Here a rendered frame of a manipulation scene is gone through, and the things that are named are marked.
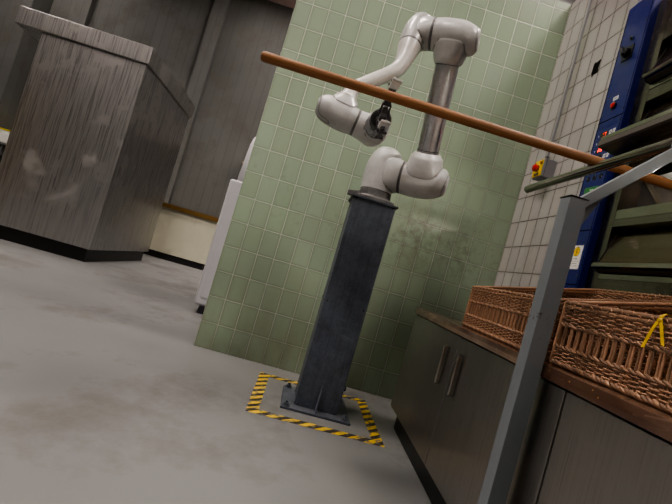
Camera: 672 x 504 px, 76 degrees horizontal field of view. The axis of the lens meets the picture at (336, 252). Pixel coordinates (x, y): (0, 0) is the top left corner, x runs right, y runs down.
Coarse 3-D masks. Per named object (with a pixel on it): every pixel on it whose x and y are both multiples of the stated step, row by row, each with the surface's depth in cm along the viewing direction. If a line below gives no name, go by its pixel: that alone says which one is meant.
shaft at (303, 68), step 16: (272, 64) 126; (288, 64) 125; (304, 64) 125; (336, 80) 126; (352, 80) 126; (384, 96) 127; (400, 96) 127; (432, 112) 128; (448, 112) 128; (480, 128) 130; (496, 128) 129; (528, 144) 131; (544, 144) 131; (576, 160) 133; (592, 160) 132; (656, 176) 133
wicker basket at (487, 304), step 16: (480, 288) 154; (496, 288) 162; (512, 288) 162; (528, 288) 162; (576, 288) 163; (480, 304) 150; (496, 304) 138; (512, 304) 127; (528, 304) 118; (560, 304) 108; (464, 320) 161; (480, 320) 147; (496, 320) 135; (512, 320) 125; (496, 336) 131; (512, 336) 122
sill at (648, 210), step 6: (654, 204) 152; (660, 204) 149; (666, 204) 147; (618, 210) 169; (624, 210) 166; (630, 210) 163; (636, 210) 160; (642, 210) 157; (648, 210) 154; (654, 210) 151; (660, 210) 148; (666, 210) 146; (618, 216) 168; (624, 216) 165; (630, 216) 162; (636, 216) 159
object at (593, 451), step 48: (432, 336) 174; (480, 336) 130; (432, 384) 159; (480, 384) 123; (576, 384) 83; (432, 432) 146; (480, 432) 115; (528, 432) 95; (576, 432) 80; (624, 432) 70; (432, 480) 146; (480, 480) 108; (528, 480) 90; (576, 480) 77; (624, 480) 67
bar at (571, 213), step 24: (600, 168) 126; (648, 168) 97; (528, 192) 169; (600, 192) 96; (576, 216) 95; (552, 240) 97; (576, 240) 95; (552, 264) 94; (552, 288) 94; (552, 312) 94; (528, 336) 95; (528, 360) 93; (528, 384) 93; (504, 408) 96; (528, 408) 93; (504, 432) 94; (504, 456) 93; (504, 480) 93
